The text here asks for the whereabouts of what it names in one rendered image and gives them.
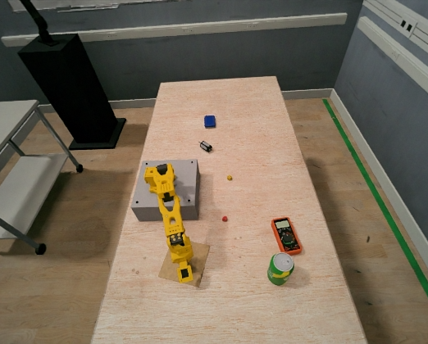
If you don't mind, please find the blue flat block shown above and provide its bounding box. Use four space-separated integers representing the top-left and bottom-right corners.
204 115 216 129

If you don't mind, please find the tan mat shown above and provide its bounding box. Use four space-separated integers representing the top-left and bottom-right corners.
158 241 210 287

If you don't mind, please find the orange digital multimeter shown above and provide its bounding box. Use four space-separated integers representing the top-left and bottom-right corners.
271 217 302 256

